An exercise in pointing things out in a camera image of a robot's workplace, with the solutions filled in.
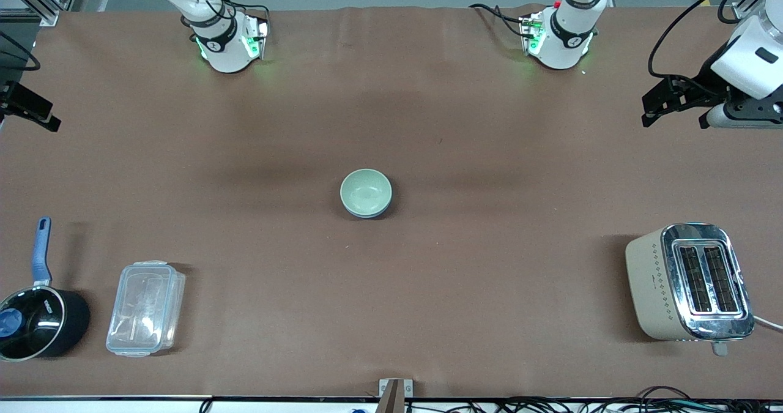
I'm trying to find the beige chrome toaster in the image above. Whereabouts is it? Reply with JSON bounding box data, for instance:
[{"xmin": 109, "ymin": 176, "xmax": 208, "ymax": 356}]
[{"xmin": 625, "ymin": 222, "xmax": 755, "ymax": 357}]

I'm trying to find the clear plastic lidded container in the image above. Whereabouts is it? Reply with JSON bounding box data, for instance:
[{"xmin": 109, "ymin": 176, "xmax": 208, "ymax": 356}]
[{"xmin": 105, "ymin": 260, "xmax": 187, "ymax": 359}]

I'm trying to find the brown table cover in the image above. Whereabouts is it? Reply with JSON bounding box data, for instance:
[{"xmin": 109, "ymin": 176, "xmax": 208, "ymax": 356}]
[{"xmin": 0, "ymin": 3, "xmax": 783, "ymax": 400}]

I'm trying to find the metal mounting bracket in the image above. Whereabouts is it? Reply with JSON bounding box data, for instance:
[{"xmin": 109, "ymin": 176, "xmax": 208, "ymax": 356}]
[{"xmin": 379, "ymin": 378, "xmax": 414, "ymax": 399}]

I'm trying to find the black right arm base cable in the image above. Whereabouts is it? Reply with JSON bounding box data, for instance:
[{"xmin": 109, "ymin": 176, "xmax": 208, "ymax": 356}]
[{"xmin": 181, "ymin": 0, "xmax": 271, "ymax": 42}]

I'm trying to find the blue ceramic bowl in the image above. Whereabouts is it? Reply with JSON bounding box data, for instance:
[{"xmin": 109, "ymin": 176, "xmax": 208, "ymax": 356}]
[{"xmin": 342, "ymin": 200, "xmax": 393, "ymax": 220}]

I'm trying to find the green ceramic bowl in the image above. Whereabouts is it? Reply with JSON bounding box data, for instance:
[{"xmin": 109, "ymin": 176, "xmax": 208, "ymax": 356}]
[{"xmin": 340, "ymin": 168, "xmax": 393, "ymax": 217}]

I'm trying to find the black looped cable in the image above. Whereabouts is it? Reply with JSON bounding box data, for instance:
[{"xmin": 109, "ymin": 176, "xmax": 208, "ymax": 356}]
[{"xmin": 635, "ymin": 385, "xmax": 696, "ymax": 405}]

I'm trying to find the brown camera post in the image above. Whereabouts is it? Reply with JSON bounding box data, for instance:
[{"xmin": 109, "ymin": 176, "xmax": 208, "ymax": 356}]
[{"xmin": 380, "ymin": 381, "xmax": 405, "ymax": 413}]

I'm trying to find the black arm base cable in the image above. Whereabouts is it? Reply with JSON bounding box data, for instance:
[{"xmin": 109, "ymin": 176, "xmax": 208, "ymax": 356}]
[
  {"xmin": 181, "ymin": 0, "xmax": 271, "ymax": 42},
  {"xmin": 469, "ymin": 3, "xmax": 528, "ymax": 39}
]

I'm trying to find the black left arm wrist cable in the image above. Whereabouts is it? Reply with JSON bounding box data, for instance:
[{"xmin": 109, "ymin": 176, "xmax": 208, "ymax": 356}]
[{"xmin": 648, "ymin": 0, "xmax": 746, "ymax": 92}]

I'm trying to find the glass lid blue knob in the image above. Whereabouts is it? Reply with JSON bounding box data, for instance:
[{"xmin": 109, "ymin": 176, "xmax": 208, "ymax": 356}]
[{"xmin": 0, "ymin": 287, "xmax": 65, "ymax": 360}]

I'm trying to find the black left arm base cable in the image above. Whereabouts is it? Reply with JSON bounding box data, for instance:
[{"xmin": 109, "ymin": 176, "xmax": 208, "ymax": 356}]
[{"xmin": 469, "ymin": 3, "xmax": 528, "ymax": 39}]

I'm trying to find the black saucepan blue handle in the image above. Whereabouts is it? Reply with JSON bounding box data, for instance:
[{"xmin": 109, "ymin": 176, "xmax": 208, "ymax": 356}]
[{"xmin": 0, "ymin": 217, "xmax": 91, "ymax": 362}]

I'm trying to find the white table edge strip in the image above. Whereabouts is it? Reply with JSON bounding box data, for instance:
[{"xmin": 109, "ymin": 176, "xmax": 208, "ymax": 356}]
[{"xmin": 0, "ymin": 395, "xmax": 783, "ymax": 413}]

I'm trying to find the black cable bundle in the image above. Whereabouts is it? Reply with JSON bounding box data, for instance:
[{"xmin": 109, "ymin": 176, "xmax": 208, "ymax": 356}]
[{"xmin": 404, "ymin": 396, "xmax": 783, "ymax": 413}]

